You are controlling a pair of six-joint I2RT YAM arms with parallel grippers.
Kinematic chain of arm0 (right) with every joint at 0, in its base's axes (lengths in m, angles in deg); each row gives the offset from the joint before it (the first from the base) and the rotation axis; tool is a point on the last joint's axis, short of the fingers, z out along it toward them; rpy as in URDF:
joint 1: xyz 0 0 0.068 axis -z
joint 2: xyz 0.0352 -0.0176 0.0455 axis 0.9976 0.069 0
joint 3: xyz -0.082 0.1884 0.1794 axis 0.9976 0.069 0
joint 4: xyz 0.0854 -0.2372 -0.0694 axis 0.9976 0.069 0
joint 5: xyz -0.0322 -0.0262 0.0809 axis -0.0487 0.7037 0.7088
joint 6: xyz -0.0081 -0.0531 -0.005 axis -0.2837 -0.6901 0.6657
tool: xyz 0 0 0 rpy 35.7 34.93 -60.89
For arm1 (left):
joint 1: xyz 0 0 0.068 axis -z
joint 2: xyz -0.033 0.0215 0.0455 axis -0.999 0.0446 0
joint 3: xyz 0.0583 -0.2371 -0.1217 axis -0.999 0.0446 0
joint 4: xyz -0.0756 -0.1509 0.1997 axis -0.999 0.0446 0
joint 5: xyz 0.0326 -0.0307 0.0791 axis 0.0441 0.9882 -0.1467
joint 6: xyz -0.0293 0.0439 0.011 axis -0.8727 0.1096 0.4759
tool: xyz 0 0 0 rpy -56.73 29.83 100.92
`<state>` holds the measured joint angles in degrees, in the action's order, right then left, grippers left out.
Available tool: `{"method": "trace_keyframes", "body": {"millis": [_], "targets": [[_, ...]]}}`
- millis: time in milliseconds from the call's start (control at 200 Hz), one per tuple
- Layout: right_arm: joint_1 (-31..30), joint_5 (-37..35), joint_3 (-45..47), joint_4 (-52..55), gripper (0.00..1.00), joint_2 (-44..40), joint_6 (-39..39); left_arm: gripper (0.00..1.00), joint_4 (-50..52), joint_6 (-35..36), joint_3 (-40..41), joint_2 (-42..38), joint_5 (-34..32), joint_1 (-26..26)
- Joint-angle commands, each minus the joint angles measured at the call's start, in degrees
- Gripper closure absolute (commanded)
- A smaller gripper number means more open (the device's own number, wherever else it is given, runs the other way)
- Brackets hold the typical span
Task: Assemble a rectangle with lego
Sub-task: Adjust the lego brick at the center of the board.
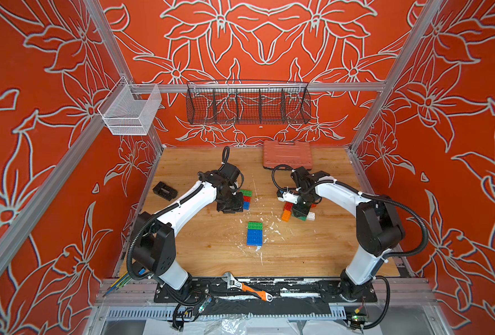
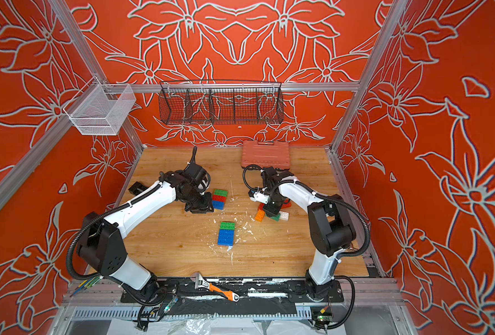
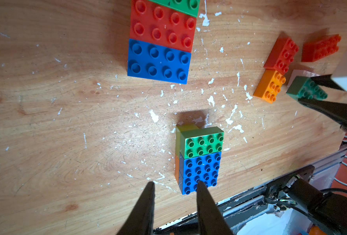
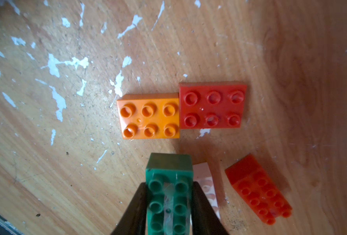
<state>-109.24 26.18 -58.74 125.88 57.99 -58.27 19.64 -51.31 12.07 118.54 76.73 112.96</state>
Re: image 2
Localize red plastic tool case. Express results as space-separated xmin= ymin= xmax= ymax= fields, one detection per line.
xmin=241 ymin=140 xmax=291 ymax=170

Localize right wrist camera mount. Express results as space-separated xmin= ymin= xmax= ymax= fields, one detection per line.
xmin=248 ymin=191 xmax=269 ymax=204

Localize blue lego brick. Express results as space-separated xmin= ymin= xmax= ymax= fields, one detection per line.
xmin=218 ymin=229 xmax=235 ymax=239
xmin=218 ymin=235 xmax=234 ymax=247
xmin=212 ymin=200 xmax=225 ymax=210

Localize black wire basket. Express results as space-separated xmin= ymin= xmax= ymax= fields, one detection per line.
xmin=158 ymin=81 xmax=285 ymax=126

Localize hex key set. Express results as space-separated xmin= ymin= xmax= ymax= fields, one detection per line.
xmin=70 ymin=276 xmax=102 ymax=297

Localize small black box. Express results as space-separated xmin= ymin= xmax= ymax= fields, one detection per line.
xmin=128 ymin=181 xmax=147 ymax=196

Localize clear plastic bin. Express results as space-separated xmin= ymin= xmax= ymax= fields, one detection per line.
xmin=63 ymin=84 xmax=136 ymax=136

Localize orange lego brick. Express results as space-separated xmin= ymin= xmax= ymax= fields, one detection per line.
xmin=254 ymin=209 xmax=266 ymax=222

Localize blue lego brick front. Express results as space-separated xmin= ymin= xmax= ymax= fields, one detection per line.
xmin=218 ymin=235 xmax=234 ymax=247

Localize orange handled adjustable wrench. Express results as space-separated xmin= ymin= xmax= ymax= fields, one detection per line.
xmin=191 ymin=272 xmax=240 ymax=302

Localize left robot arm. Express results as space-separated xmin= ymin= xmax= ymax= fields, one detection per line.
xmin=65 ymin=149 xmax=214 ymax=307

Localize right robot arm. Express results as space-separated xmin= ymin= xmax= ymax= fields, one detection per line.
xmin=242 ymin=164 xmax=370 ymax=332

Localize white lego brick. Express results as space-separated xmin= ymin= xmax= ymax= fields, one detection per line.
xmin=279 ymin=211 xmax=289 ymax=221

